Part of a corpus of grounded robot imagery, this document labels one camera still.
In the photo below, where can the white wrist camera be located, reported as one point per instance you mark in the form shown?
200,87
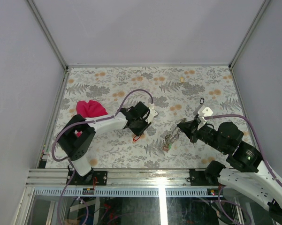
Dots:
152,113
203,111

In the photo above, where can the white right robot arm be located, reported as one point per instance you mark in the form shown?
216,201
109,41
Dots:
245,158

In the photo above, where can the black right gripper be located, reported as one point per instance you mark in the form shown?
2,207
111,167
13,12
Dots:
190,128

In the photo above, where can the crumpled pink cloth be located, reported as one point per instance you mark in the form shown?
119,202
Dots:
90,109

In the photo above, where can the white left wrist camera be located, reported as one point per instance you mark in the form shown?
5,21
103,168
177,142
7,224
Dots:
152,113

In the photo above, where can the aluminium front rail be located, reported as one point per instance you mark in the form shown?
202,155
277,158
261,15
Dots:
120,182

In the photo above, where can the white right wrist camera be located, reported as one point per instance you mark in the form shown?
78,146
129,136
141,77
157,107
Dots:
203,111

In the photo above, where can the red key tag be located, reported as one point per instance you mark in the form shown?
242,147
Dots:
136,138

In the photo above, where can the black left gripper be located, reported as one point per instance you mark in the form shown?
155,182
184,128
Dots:
138,132

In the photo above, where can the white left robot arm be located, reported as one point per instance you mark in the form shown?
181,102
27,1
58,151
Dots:
78,134

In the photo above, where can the large metal keyring with keys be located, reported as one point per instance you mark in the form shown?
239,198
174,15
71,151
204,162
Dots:
172,136

